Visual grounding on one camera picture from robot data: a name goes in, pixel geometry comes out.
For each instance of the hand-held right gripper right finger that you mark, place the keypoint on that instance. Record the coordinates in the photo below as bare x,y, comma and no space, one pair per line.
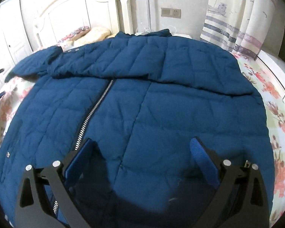
201,156

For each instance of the floral pillow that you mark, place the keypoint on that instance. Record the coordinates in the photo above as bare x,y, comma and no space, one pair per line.
78,30

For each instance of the yellow pillow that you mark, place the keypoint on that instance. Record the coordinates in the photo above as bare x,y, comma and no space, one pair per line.
95,34

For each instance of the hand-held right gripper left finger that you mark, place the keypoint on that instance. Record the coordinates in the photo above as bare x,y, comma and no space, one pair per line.
82,155

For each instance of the floral bed sheet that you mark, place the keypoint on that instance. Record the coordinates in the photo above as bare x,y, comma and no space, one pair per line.
275,114

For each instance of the printed striped curtain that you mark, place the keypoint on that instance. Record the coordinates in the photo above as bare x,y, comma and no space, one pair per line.
228,16

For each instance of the white bed headboard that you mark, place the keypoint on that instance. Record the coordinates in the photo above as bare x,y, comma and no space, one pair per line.
68,11

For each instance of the wall switch panel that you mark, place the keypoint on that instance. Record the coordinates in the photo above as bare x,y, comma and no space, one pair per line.
171,12

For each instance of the blue quilted jacket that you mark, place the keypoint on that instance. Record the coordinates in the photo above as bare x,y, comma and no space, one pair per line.
156,111

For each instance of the white wardrobe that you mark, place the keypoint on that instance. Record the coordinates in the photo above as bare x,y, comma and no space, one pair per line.
11,35

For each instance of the white wall pole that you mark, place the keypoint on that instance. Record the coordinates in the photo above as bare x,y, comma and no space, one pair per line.
147,9

